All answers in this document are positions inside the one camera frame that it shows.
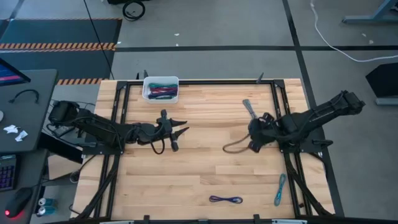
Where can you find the grey desk leg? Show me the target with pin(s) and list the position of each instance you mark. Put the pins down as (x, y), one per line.
(373, 19)

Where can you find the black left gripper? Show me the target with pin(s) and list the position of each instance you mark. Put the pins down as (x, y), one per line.
(166, 127)

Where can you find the dark grey desk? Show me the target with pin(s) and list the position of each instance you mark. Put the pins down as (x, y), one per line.
(31, 124)

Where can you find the black computer monitor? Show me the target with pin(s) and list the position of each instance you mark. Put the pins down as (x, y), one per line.
(9, 76)

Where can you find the white frame bracket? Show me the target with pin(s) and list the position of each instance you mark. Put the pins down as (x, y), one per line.
(289, 221)

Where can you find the white mug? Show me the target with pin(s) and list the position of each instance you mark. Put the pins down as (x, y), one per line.
(1, 115)

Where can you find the black computer mouse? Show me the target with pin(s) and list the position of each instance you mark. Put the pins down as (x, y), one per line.
(18, 202)

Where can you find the black floor box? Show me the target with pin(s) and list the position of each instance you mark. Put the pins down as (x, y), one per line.
(384, 81)

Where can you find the black frame clamp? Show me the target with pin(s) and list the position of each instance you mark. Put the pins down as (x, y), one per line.
(257, 217)
(260, 78)
(143, 75)
(146, 218)

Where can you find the low dark desk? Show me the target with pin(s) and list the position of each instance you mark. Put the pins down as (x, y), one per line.
(29, 174)

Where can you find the blue drink can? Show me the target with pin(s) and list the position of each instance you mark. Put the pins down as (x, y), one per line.
(47, 201)
(46, 210)

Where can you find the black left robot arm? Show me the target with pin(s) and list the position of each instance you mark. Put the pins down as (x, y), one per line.
(99, 127)

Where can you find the black keyboard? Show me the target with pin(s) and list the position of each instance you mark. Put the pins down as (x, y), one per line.
(7, 172)

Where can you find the white plastic bin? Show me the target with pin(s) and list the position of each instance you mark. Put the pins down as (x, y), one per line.
(145, 93)

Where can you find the crumpled white paper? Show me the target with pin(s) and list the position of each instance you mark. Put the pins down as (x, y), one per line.
(21, 136)
(11, 128)

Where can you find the black hazard-striped floor mat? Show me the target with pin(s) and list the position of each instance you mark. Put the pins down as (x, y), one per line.
(62, 31)

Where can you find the black aluminium table frame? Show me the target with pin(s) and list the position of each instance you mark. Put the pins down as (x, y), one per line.
(202, 82)

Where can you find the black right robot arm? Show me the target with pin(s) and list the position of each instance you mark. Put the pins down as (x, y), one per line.
(317, 118)

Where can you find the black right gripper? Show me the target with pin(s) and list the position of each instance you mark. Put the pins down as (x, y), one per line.
(261, 130)

